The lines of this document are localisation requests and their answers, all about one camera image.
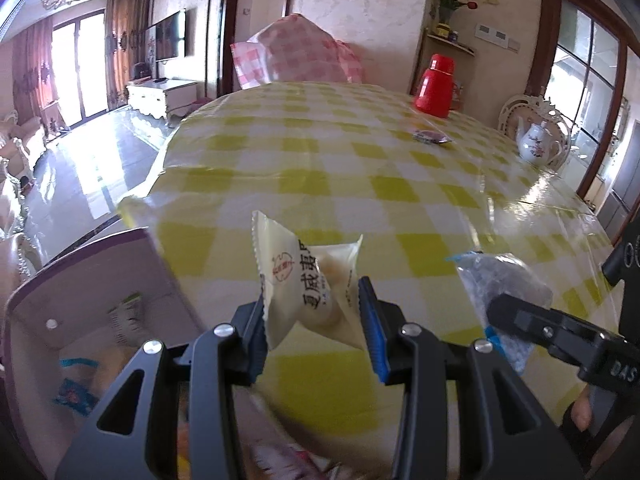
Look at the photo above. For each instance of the dark purple snack packet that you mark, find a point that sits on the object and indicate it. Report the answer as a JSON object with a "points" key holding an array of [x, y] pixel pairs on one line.
{"points": [[430, 135]]}

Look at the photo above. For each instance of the grey green snack packet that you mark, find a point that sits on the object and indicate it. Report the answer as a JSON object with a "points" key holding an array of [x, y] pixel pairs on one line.
{"points": [[125, 320]]}

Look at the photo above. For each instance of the blue cartoon snack packet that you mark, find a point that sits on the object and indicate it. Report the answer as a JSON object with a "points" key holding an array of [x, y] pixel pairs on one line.
{"points": [[75, 395]]}

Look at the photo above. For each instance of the white storage bin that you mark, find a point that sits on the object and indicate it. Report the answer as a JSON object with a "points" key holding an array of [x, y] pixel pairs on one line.
{"points": [[100, 270]]}

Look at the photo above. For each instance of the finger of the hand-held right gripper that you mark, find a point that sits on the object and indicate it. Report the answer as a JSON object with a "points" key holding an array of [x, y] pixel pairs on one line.
{"points": [[530, 325]]}

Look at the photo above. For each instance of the white ornate sofa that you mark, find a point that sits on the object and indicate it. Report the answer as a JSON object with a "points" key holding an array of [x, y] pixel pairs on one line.
{"points": [[20, 135]]}

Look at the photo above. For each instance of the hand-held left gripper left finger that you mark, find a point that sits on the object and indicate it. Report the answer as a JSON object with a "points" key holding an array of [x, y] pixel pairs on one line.
{"points": [[250, 345]]}

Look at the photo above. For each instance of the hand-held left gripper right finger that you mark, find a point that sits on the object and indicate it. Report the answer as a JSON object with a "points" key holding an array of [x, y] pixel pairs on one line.
{"points": [[372, 330]]}

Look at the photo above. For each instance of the glass partition wooden frame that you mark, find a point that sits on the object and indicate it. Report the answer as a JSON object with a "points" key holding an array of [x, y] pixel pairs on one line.
{"points": [[590, 90]]}

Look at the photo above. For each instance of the white television cabinet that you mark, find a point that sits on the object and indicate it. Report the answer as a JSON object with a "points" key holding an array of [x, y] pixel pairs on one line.
{"points": [[160, 95]]}

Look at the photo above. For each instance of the pink checked cloth cover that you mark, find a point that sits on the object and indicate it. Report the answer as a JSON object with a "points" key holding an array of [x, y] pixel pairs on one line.
{"points": [[295, 50]]}

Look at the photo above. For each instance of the white floral teapot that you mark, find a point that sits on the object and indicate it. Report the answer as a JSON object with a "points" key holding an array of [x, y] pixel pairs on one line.
{"points": [[537, 145]]}

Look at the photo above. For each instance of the flat screen television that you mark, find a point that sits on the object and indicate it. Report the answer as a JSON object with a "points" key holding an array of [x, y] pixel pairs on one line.
{"points": [[170, 35]]}

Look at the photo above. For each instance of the brown patterned curtain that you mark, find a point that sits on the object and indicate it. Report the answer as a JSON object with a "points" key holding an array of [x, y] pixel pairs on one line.
{"points": [[32, 75], [125, 45]]}

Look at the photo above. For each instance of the dark refrigerator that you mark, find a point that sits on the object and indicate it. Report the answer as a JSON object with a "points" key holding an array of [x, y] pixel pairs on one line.
{"points": [[625, 180]]}

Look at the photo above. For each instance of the wooden wall shelf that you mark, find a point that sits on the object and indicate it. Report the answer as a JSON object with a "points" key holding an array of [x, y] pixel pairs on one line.
{"points": [[450, 42]]}

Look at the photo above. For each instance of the person's right hand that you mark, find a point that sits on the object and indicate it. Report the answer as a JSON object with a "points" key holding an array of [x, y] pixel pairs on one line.
{"points": [[582, 412]]}

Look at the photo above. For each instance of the red thermos jug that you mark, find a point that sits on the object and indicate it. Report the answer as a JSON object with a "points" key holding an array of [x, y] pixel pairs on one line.
{"points": [[432, 90]]}

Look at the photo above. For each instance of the wall switch panel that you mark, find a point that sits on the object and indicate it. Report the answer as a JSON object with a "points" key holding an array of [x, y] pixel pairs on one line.
{"points": [[497, 37]]}

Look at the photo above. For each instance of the yellow checked tablecloth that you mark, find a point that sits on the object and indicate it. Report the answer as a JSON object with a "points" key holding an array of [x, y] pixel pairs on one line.
{"points": [[350, 170]]}

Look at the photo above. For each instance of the cream white snack packet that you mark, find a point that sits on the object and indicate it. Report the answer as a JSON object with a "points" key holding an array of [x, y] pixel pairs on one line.
{"points": [[300, 285]]}

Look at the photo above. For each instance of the clear blue edged snack packet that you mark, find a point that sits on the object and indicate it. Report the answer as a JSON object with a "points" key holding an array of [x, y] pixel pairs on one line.
{"points": [[485, 280]]}

